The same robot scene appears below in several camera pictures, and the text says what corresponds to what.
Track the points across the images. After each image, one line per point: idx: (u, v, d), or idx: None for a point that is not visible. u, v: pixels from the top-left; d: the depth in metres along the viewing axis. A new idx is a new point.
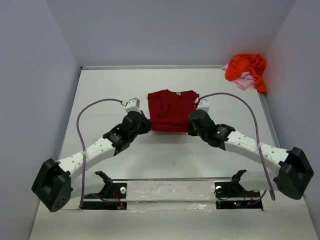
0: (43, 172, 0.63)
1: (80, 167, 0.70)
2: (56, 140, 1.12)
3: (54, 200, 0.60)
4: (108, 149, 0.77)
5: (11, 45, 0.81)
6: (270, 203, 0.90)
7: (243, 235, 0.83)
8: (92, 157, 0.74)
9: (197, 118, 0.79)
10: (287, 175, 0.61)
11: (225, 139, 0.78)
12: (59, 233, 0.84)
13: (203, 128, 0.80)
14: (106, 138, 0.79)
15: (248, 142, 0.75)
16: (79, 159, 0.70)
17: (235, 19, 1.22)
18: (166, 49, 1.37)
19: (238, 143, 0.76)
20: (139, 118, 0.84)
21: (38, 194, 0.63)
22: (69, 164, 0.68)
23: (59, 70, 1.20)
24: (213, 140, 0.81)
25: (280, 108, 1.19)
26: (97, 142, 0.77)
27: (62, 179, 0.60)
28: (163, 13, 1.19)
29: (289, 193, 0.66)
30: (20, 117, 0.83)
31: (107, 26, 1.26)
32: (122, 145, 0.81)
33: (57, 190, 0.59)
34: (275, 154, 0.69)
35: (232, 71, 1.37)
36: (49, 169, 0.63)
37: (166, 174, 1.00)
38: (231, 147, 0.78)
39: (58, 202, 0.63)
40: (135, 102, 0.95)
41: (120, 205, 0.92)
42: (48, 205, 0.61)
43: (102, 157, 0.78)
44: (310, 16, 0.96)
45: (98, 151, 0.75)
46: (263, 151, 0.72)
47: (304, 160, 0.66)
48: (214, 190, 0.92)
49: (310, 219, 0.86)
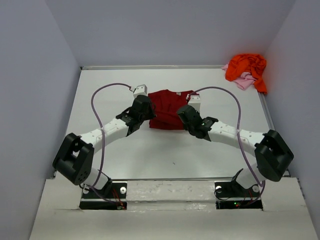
0: (65, 146, 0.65)
1: (100, 141, 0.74)
2: (56, 140, 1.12)
3: (78, 172, 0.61)
4: (123, 128, 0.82)
5: (11, 45, 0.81)
6: (270, 203, 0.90)
7: (243, 235, 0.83)
8: (109, 133, 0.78)
9: (184, 111, 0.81)
10: (263, 155, 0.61)
11: (209, 129, 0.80)
12: (59, 233, 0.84)
13: (189, 120, 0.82)
14: (119, 119, 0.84)
15: (227, 129, 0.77)
16: (99, 134, 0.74)
17: (234, 19, 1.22)
18: (166, 50, 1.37)
19: (220, 131, 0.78)
20: (148, 100, 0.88)
21: (60, 168, 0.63)
22: (91, 137, 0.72)
23: (59, 70, 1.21)
24: (199, 132, 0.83)
25: (280, 108, 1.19)
26: (112, 122, 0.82)
27: (87, 149, 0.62)
28: (163, 12, 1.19)
29: (269, 176, 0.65)
30: (20, 117, 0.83)
31: (107, 26, 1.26)
32: (134, 126, 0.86)
33: (82, 161, 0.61)
34: (252, 138, 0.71)
35: (232, 71, 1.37)
36: (72, 142, 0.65)
37: (166, 174, 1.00)
38: (214, 136, 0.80)
39: (81, 176, 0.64)
40: (143, 88, 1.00)
41: (121, 205, 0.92)
42: (71, 177, 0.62)
43: (117, 135, 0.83)
44: (310, 16, 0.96)
45: (114, 128, 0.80)
46: (241, 136, 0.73)
47: (280, 141, 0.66)
48: (214, 190, 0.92)
49: (310, 220, 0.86)
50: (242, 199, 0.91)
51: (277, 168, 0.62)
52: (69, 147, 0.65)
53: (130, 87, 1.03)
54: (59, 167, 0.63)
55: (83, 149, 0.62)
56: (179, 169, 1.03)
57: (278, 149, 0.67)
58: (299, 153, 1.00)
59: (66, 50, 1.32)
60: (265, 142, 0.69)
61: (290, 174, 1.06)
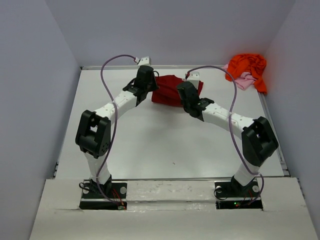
0: (84, 122, 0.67)
1: (113, 114, 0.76)
2: (55, 140, 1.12)
3: (100, 144, 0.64)
4: (131, 99, 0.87)
5: (11, 46, 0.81)
6: (270, 203, 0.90)
7: (243, 235, 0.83)
8: (121, 106, 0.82)
9: (184, 88, 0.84)
10: (247, 138, 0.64)
11: (204, 109, 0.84)
12: (60, 233, 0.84)
13: (186, 97, 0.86)
14: (126, 91, 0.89)
15: (220, 112, 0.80)
16: (111, 107, 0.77)
17: (234, 19, 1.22)
18: (166, 49, 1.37)
19: (213, 112, 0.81)
20: (151, 69, 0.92)
21: (84, 143, 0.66)
22: (104, 112, 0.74)
23: (59, 70, 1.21)
24: (193, 111, 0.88)
25: (280, 108, 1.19)
26: (120, 95, 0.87)
27: (104, 122, 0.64)
28: (163, 13, 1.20)
29: (252, 160, 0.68)
30: (20, 118, 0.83)
31: (107, 27, 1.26)
32: (141, 95, 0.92)
33: (103, 133, 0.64)
34: (242, 122, 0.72)
35: (232, 71, 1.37)
36: (89, 118, 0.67)
37: (166, 174, 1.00)
38: (208, 117, 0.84)
39: (103, 147, 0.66)
40: (147, 60, 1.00)
41: (121, 205, 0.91)
42: (94, 150, 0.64)
43: (127, 106, 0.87)
44: (310, 16, 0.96)
45: (124, 100, 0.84)
46: (232, 119, 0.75)
47: (268, 129, 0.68)
48: (213, 190, 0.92)
49: (310, 220, 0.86)
50: (242, 199, 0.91)
51: (259, 152, 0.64)
52: (87, 122, 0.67)
53: (135, 58, 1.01)
54: (82, 142, 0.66)
55: (101, 122, 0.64)
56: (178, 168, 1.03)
57: (264, 136, 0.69)
58: (299, 153, 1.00)
59: (66, 50, 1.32)
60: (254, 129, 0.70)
61: (290, 174, 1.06)
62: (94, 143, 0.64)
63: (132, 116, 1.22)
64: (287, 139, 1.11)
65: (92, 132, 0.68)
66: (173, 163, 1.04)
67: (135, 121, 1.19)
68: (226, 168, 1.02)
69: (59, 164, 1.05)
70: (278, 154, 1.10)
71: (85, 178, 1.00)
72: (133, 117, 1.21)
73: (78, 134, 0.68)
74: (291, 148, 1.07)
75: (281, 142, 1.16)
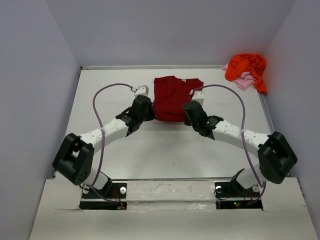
0: (64, 146, 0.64)
1: (100, 141, 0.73)
2: (55, 140, 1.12)
3: (78, 171, 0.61)
4: (122, 128, 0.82)
5: (11, 45, 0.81)
6: (270, 203, 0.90)
7: (243, 235, 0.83)
8: (109, 134, 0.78)
9: (190, 107, 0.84)
10: (265, 156, 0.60)
11: (214, 127, 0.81)
12: (60, 233, 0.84)
13: (195, 117, 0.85)
14: (119, 119, 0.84)
15: (232, 129, 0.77)
16: (98, 134, 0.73)
17: (234, 19, 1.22)
18: (167, 50, 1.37)
19: (225, 130, 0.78)
20: (148, 101, 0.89)
21: (61, 168, 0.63)
22: (90, 138, 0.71)
23: (59, 70, 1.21)
24: (203, 129, 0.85)
25: (280, 108, 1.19)
26: (112, 122, 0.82)
27: (87, 149, 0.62)
28: (163, 13, 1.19)
29: (272, 178, 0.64)
30: (20, 117, 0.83)
31: (106, 26, 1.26)
32: (133, 126, 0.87)
33: (83, 160, 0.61)
34: (257, 138, 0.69)
35: (232, 71, 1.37)
36: (72, 142, 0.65)
37: (166, 174, 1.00)
38: (218, 135, 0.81)
39: (81, 175, 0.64)
40: (144, 90, 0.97)
41: (121, 205, 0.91)
42: (71, 178, 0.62)
43: (116, 135, 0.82)
44: (310, 16, 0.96)
45: (114, 128, 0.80)
46: (245, 136, 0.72)
47: (284, 144, 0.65)
48: (214, 190, 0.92)
49: (310, 220, 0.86)
50: (242, 199, 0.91)
51: (278, 170, 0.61)
52: (69, 146, 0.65)
53: (131, 88, 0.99)
54: (59, 167, 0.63)
55: (83, 148, 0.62)
56: (178, 169, 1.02)
57: (282, 151, 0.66)
58: (299, 153, 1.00)
59: (66, 50, 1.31)
60: (269, 144, 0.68)
61: (290, 174, 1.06)
62: (72, 171, 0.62)
63: None
64: (287, 139, 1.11)
65: (71, 157, 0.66)
66: (173, 163, 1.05)
67: None
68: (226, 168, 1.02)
69: None
70: None
71: None
72: None
73: (56, 157, 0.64)
74: None
75: None
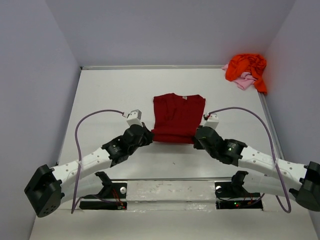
0: (36, 177, 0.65)
1: (73, 177, 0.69)
2: (56, 140, 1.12)
3: (42, 207, 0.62)
4: (105, 161, 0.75)
5: (10, 44, 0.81)
6: (270, 203, 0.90)
7: (244, 235, 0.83)
8: (87, 168, 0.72)
9: (206, 137, 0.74)
10: (311, 193, 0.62)
11: (240, 157, 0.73)
12: (60, 233, 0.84)
13: (213, 145, 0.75)
14: (104, 149, 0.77)
15: (263, 160, 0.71)
16: (74, 169, 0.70)
17: (234, 19, 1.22)
18: (167, 49, 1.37)
19: (254, 160, 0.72)
20: (141, 133, 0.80)
21: (29, 197, 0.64)
22: (63, 173, 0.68)
23: (59, 70, 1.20)
24: (225, 158, 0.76)
25: (280, 108, 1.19)
26: (95, 152, 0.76)
27: (53, 187, 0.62)
28: (163, 13, 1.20)
29: (312, 207, 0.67)
30: (20, 116, 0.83)
31: (107, 26, 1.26)
32: (120, 157, 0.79)
33: (47, 198, 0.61)
34: (294, 172, 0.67)
35: (232, 71, 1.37)
36: (43, 175, 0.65)
37: (167, 174, 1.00)
38: (245, 164, 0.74)
39: (46, 209, 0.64)
40: (136, 114, 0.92)
41: (121, 205, 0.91)
42: (36, 210, 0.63)
43: (98, 168, 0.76)
44: (310, 16, 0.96)
45: (94, 161, 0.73)
46: (280, 169, 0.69)
47: None
48: (214, 190, 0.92)
49: (310, 219, 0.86)
50: (242, 199, 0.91)
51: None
52: (40, 178, 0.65)
53: (123, 113, 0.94)
54: (28, 195, 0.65)
55: (50, 185, 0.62)
56: (179, 169, 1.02)
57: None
58: (299, 153, 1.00)
59: (66, 49, 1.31)
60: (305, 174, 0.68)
61: None
62: (37, 205, 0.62)
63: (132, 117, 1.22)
64: (287, 139, 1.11)
65: (43, 187, 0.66)
66: (173, 163, 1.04)
67: None
68: (226, 168, 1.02)
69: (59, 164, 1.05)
70: (278, 154, 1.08)
71: None
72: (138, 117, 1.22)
73: (28, 185, 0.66)
74: (291, 148, 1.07)
75: (281, 142, 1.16)
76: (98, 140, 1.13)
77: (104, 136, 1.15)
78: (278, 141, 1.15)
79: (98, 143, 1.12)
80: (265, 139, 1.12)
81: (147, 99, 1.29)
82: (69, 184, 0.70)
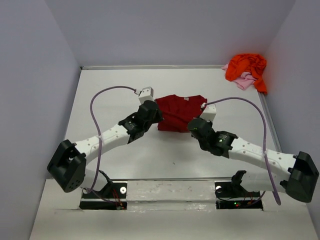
0: (59, 153, 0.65)
1: (95, 150, 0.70)
2: (56, 140, 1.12)
3: (68, 181, 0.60)
4: (123, 136, 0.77)
5: (10, 44, 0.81)
6: (270, 203, 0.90)
7: (244, 235, 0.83)
8: (107, 142, 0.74)
9: (197, 128, 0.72)
10: (299, 183, 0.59)
11: (230, 149, 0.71)
12: (60, 233, 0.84)
13: (205, 136, 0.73)
14: (121, 126, 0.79)
15: (253, 150, 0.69)
16: (95, 143, 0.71)
17: (234, 19, 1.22)
18: (167, 49, 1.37)
19: (243, 151, 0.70)
20: (156, 107, 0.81)
21: (53, 174, 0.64)
22: (86, 146, 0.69)
23: (59, 70, 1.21)
24: (215, 149, 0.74)
25: (280, 108, 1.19)
26: (113, 128, 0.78)
27: (78, 160, 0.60)
28: (163, 13, 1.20)
29: (300, 197, 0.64)
30: (20, 116, 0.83)
31: (107, 27, 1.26)
32: (137, 133, 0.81)
33: (73, 171, 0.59)
34: (283, 161, 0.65)
35: (232, 71, 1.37)
36: (66, 149, 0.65)
37: (167, 174, 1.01)
38: (235, 156, 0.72)
39: (72, 183, 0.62)
40: (149, 92, 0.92)
41: (120, 205, 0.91)
42: (62, 186, 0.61)
43: (116, 143, 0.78)
44: (310, 16, 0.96)
45: (113, 136, 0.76)
46: (269, 158, 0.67)
47: (310, 163, 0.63)
48: (214, 190, 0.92)
49: (310, 219, 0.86)
50: (242, 199, 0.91)
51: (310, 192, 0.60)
52: (63, 154, 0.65)
53: (135, 90, 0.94)
54: (52, 171, 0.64)
55: (75, 158, 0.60)
56: (179, 168, 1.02)
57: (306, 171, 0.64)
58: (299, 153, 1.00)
59: (66, 49, 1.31)
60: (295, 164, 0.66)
61: None
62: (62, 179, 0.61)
63: None
64: (287, 139, 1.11)
65: (66, 163, 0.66)
66: (173, 163, 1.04)
67: None
68: (226, 168, 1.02)
69: None
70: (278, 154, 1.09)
71: None
72: None
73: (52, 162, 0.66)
74: (291, 148, 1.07)
75: (281, 142, 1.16)
76: None
77: None
78: (278, 141, 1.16)
79: None
80: (265, 140, 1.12)
81: None
82: (91, 157, 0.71)
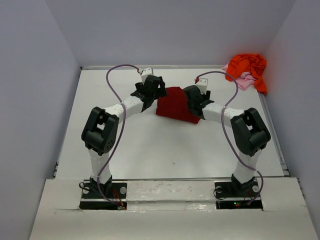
0: (92, 119, 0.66)
1: (122, 114, 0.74)
2: (56, 140, 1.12)
3: (106, 141, 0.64)
4: (139, 103, 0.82)
5: (10, 45, 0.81)
6: (271, 203, 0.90)
7: (244, 235, 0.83)
8: (129, 107, 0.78)
9: (189, 90, 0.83)
10: (236, 125, 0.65)
11: (204, 107, 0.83)
12: (60, 233, 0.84)
13: (190, 98, 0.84)
14: (133, 96, 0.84)
15: (216, 107, 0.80)
16: (120, 107, 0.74)
17: (234, 19, 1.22)
18: (167, 50, 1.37)
19: (211, 108, 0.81)
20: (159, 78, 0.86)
21: (89, 140, 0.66)
22: (113, 111, 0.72)
23: (60, 70, 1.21)
24: (195, 110, 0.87)
25: (280, 108, 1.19)
26: (128, 99, 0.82)
27: (113, 119, 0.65)
28: (163, 13, 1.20)
29: (244, 149, 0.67)
30: (20, 117, 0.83)
31: (107, 27, 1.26)
32: (148, 102, 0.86)
33: (109, 130, 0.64)
34: (234, 113, 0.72)
35: (232, 71, 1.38)
36: (98, 115, 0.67)
37: (167, 174, 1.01)
38: (207, 114, 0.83)
39: (108, 144, 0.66)
40: (151, 70, 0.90)
41: (121, 205, 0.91)
42: (99, 147, 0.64)
43: (134, 111, 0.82)
44: (309, 16, 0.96)
45: (131, 103, 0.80)
46: (225, 112, 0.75)
47: (257, 118, 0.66)
48: (214, 190, 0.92)
49: (310, 219, 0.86)
50: (242, 199, 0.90)
51: (249, 140, 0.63)
52: (96, 119, 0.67)
53: (138, 69, 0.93)
54: (87, 138, 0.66)
55: (109, 118, 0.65)
56: (179, 168, 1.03)
57: (256, 128, 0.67)
58: (299, 153, 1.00)
59: (66, 50, 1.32)
60: (246, 120, 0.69)
61: (290, 174, 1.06)
62: (100, 140, 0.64)
63: (132, 117, 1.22)
64: (287, 139, 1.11)
65: (98, 129, 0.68)
66: (173, 164, 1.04)
67: (136, 122, 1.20)
68: (226, 168, 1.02)
69: (59, 164, 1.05)
70: (278, 154, 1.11)
71: (85, 178, 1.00)
72: (137, 117, 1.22)
73: (85, 129, 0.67)
74: (291, 149, 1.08)
75: (281, 142, 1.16)
76: None
77: None
78: (278, 141, 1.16)
79: None
80: None
81: None
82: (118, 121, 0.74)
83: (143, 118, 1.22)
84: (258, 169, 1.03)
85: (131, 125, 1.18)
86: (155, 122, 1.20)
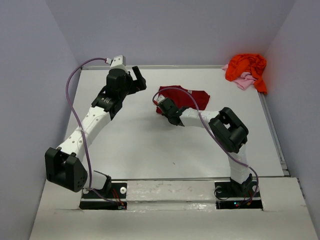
0: (50, 163, 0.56)
1: (82, 145, 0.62)
2: (56, 140, 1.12)
3: (74, 182, 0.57)
4: (103, 117, 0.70)
5: (10, 45, 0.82)
6: (270, 203, 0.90)
7: (243, 235, 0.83)
8: (91, 129, 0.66)
9: (162, 102, 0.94)
10: (215, 127, 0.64)
11: (181, 114, 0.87)
12: (60, 234, 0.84)
13: (166, 110, 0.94)
14: (95, 107, 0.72)
15: (193, 112, 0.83)
16: (79, 137, 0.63)
17: (234, 19, 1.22)
18: (167, 49, 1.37)
19: (188, 114, 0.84)
20: (122, 74, 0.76)
21: (57, 181, 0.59)
22: (70, 145, 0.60)
23: (59, 70, 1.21)
24: (174, 119, 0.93)
25: (280, 108, 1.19)
26: (89, 114, 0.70)
27: (72, 161, 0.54)
28: (163, 13, 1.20)
29: (226, 148, 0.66)
30: (20, 117, 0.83)
31: (107, 27, 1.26)
32: (116, 106, 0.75)
33: (72, 172, 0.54)
34: (210, 115, 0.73)
35: (232, 71, 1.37)
36: (54, 157, 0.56)
37: (167, 174, 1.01)
38: (186, 121, 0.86)
39: (79, 181, 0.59)
40: (121, 60, 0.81)
41: (122, 205, 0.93)
42: (71, 188, 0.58)
43: (99, 127, 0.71)
44: (309, 17, 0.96)
45: (93, 121, 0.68)
46: (202, 115, 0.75)
47: (232, 116, 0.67)
48: (214, 190, 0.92)
49: (310, 220, 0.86)
50: (242, 199, 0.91)
51: (229, 138, 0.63)
52: (55, 161, 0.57)
53: (105, 59, 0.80)
54: (54, 180, 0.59)
55: (67, 161, 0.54)
56: (179, 168, 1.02)
57: (233, 125, 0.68)
58: (299, 153, 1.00)
59: (66, 50, 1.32)
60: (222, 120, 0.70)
61: (290, 174, 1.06)
62: (68, 182, 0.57)
63: (132, 117, 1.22)
64: (287, 140, 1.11)
65: (62, 167, 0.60)
66: (173, 163, 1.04)
67: (136, 123, 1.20)
68: (226, 168, 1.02)
69: None
70: (278, 154, 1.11)
71: None
72: (137, 117, 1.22)
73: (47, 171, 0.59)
74: (291, 149, 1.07)
75: (281, 142, 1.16)
76: (99, 139, 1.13)
77: (104, 137, 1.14)
78: (278, 141, 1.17)
79: (99, 143, 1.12)
80: (265, 140, 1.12)
81: (147, 100, 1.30)
82: (81, 153, 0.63)
83: (143, 118, 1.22)
84: (258, 169, 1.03)
85: (131, 126, 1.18)
86: (155, 123, 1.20)
